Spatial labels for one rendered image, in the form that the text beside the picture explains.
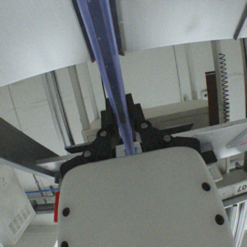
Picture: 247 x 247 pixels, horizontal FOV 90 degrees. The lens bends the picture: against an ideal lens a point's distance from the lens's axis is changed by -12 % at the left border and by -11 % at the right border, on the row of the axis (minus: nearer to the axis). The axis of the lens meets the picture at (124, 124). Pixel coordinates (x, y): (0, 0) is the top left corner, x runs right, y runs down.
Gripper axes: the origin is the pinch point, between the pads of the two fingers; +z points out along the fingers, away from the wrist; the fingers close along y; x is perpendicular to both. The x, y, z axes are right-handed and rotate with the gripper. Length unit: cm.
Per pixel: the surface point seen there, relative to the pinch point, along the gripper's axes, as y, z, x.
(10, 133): -19.0, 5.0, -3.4
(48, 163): -16.2, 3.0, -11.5
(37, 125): -131, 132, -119
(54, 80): -21.0, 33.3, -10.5
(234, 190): 39, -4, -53
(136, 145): 1.2, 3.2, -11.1
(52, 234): -173, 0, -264
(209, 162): 16.4, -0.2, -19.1
